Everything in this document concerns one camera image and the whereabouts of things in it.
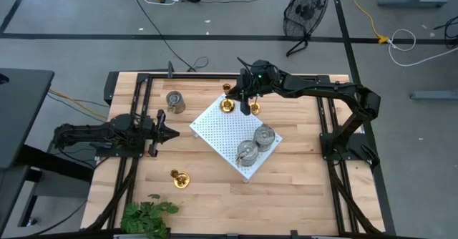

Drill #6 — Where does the black desk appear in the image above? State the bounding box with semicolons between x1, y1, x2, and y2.
0;67;94;239

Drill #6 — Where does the long black floor cable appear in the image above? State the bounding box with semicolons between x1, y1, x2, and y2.
127;0;210;73

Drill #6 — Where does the silver scented candle tin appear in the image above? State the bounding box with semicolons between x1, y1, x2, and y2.
234;140;260;168
165;90;187;115
253;123;276;153

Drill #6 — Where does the white floor cable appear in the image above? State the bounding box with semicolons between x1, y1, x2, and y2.
387;29;458;68

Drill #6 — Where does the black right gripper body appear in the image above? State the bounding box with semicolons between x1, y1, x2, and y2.
236;58;283;117

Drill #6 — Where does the green artificial plant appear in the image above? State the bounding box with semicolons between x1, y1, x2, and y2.
120;193;180;239

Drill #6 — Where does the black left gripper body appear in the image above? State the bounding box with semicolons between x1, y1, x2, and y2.
137;109;167;157

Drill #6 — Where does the white perforated metal shelf riser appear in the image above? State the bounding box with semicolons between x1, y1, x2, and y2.
188;92;283;183

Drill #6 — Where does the yellow extension cable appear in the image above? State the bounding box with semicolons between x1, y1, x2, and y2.
350;0;391;45

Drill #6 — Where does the black floor fan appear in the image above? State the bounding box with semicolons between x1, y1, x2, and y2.
282;0;330;58

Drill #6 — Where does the black aluminium rig frame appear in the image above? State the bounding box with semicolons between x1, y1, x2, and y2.
85;60;398;239

